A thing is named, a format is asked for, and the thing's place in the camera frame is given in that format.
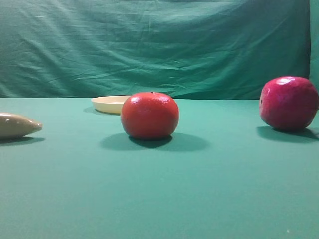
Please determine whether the dark red apple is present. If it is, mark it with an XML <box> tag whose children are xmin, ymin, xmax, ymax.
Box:
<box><xmin>259</xmin><ymin>76</ymin><xmax>319</xmax><ymax>131</ymax></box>

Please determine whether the green cloth backdrop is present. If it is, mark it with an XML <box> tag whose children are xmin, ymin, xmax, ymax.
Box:
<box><xmin>0</xmin><ymin>0</ymin><xmax>319</xmax><ymax>100</ymax></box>

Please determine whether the beige banana-shaped object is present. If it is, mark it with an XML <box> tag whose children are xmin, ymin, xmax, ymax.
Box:
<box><xmin>0</xmin><ymin>112</ymin><xmax>42</xmax><ymax>139</ymax></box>

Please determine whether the pale yellow plate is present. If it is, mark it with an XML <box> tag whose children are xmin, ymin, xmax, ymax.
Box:
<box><xmin>91</xmin><ymin>95</ymin><xmax>130</xmax><ymax>114</ymax></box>

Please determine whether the orange-red tangerine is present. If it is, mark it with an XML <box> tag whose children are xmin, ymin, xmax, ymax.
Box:
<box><xmin>121</xmin><ymin>92</ymin><xmax>179</xmax><ymax>139</ymax></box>

